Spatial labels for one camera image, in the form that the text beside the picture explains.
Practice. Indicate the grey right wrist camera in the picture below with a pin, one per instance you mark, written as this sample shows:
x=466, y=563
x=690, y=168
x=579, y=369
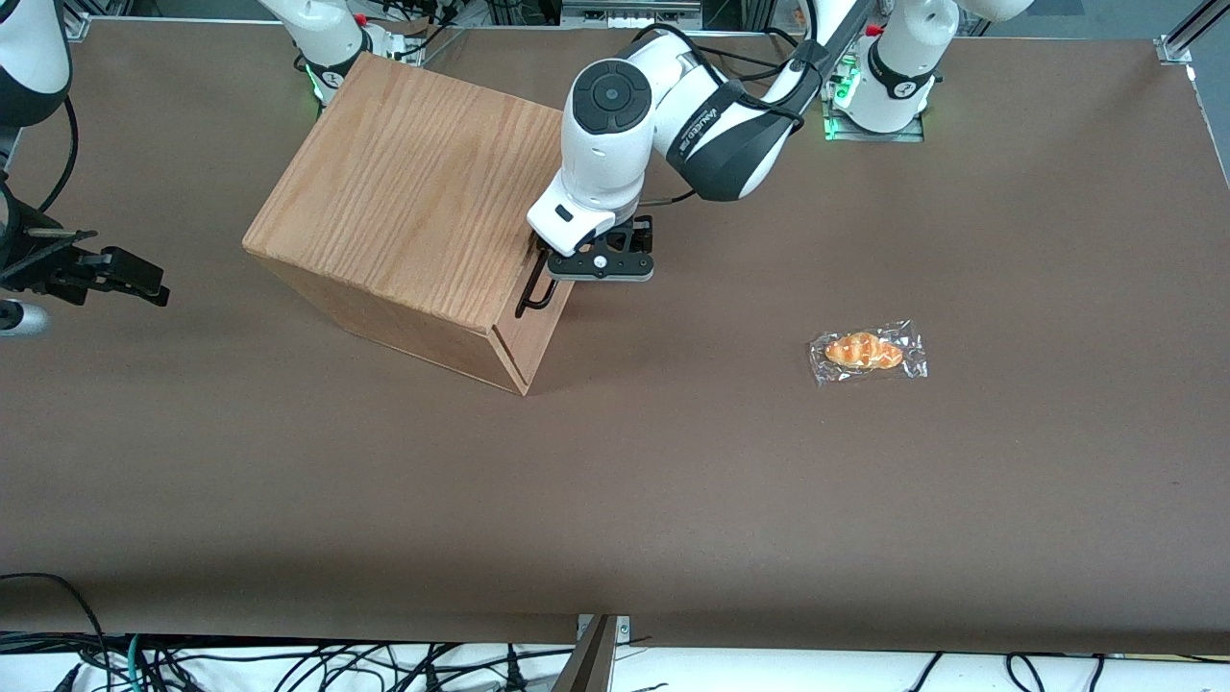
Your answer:
x=21, y=318

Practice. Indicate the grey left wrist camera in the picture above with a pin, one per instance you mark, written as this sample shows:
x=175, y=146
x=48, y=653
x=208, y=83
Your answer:
x=601, y=269

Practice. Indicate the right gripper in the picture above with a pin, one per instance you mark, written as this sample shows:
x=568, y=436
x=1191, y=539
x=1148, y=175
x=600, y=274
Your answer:
x=38, y=267

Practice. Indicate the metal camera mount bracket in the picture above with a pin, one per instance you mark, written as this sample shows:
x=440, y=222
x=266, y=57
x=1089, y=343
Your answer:
x=601, y=654

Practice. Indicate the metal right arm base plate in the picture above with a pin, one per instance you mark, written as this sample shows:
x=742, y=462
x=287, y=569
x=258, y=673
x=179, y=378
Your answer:
x=389, y=43

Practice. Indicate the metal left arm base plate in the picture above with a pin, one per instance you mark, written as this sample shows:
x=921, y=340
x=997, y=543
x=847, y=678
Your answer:
x=834, y=120

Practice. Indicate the light wooden drawer cabinet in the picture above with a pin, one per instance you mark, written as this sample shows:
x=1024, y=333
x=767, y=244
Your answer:
x=413, y=192

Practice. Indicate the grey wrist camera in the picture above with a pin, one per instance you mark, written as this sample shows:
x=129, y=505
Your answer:
x=21, y=318
x=601, y=269

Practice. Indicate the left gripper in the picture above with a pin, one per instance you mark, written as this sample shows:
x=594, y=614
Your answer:
x=643, y=236

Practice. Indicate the brown table cover sheet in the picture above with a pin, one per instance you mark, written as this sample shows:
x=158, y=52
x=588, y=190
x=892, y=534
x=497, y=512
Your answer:
x=673, y=500

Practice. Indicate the bread roll in clear wrapper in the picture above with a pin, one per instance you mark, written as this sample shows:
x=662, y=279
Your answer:
x=863, y=351

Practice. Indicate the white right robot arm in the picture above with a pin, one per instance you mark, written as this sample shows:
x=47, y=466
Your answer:
x=29, y=58

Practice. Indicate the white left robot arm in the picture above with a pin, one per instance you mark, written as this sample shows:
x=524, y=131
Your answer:
x=615, y=144

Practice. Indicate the aluminium frame profile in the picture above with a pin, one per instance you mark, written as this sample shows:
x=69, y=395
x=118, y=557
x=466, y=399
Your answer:
x=77, y=21
x=629, y=13
x=1187, y=34

